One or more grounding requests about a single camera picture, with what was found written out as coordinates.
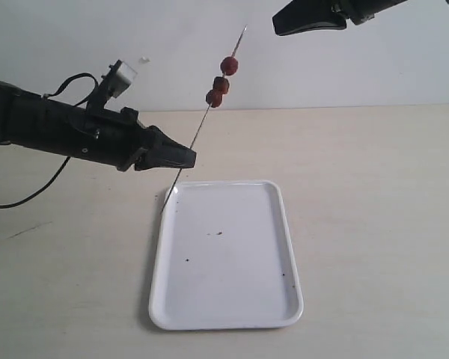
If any dark red berry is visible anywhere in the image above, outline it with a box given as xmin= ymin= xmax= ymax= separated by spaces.
xmin=213 ymin=76 xmax=230 ymax=95

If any white rectangular plastic tray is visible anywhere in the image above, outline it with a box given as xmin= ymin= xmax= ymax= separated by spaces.
xmin=148 ymin=180 xmax=304 ymax=331

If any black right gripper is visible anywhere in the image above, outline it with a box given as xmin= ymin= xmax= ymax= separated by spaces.
xmin=272 ymin=0 xmax=406 ymax=37

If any thin metal skewer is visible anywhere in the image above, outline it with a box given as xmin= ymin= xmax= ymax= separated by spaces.
xmin=159 ymin=23 xmax=248 ymax=215

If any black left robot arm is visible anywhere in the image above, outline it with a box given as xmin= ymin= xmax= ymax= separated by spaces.
xmin=0 ymin=82 xmax=196 ymax=172

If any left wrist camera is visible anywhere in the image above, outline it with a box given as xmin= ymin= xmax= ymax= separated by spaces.
xmin=86 ymin=60 xmax=138 ymax=111

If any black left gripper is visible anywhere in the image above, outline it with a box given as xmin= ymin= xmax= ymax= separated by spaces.
xmin=67 ymin=109 xmax=197 ymax=172

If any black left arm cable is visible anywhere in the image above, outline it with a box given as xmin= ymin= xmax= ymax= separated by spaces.
xmin=0 ymin=72 xmax=100 ymax=209

